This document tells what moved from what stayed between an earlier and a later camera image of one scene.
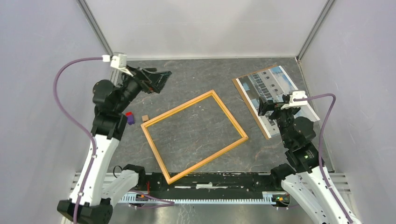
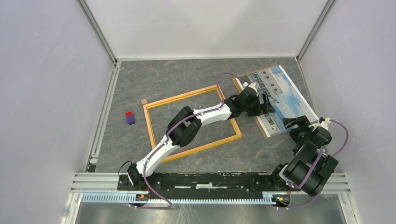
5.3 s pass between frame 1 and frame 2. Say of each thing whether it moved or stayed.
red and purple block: stayed
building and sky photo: stayed
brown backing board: stayed
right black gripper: moved
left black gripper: moved
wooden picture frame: moved
